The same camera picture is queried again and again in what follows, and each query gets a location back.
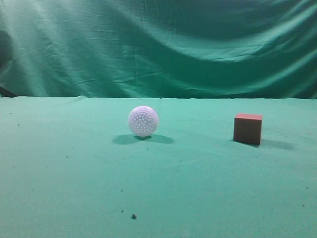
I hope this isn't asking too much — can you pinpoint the red cube block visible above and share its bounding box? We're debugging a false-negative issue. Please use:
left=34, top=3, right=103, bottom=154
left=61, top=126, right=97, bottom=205
left=233, top=113, right=263, bottom=145

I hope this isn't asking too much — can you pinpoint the white dimpled ball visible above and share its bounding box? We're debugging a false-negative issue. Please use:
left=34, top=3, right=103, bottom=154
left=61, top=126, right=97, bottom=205
left=128, top=106, right=159, bottom=137

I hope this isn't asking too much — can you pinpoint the green backdrop cloth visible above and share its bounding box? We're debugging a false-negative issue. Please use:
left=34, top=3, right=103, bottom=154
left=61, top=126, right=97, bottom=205
left=0, top=0, right=317, bottom=99

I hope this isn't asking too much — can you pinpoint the green table cloth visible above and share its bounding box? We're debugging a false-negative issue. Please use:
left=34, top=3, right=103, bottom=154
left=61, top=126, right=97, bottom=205
left=0, top=96, right=317, bottom=238

